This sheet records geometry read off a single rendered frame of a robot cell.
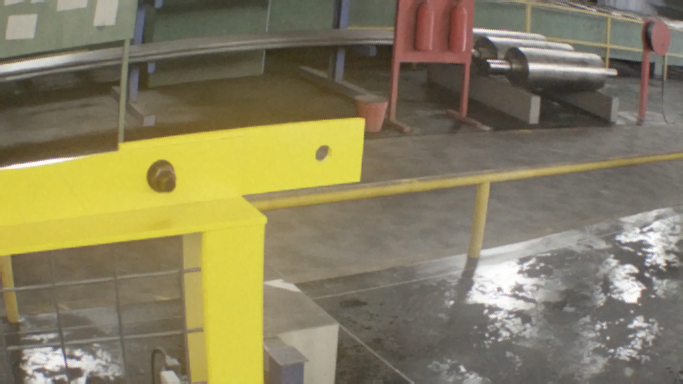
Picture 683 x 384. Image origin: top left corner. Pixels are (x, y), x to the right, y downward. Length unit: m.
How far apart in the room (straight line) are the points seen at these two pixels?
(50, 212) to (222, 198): 0.15
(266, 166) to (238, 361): 0.15
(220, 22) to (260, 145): 8.96
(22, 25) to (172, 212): 5.97
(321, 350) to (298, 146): 1.69
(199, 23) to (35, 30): 3.46
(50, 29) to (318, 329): 4.73
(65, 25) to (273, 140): 6.00
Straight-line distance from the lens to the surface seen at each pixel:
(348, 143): 0.69
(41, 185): 0.60
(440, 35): 8.22
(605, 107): 10.09
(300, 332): 2.27
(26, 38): 6.57
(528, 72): 9.06
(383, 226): 5.68
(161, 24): 9.34
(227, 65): 9.75
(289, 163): 0.67
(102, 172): 0.61
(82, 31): 6.66
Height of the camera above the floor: 2.02
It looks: 19 degrees down
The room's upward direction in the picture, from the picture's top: 5 degrees clockwise
